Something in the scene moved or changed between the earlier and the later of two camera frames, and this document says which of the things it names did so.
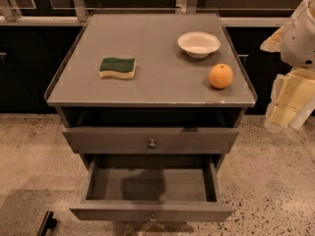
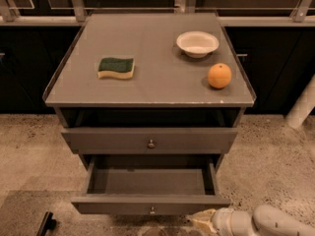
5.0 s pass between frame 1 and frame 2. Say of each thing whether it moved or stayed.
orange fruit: stayed
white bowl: stayed
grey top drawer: stayed
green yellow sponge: stayed
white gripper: moved
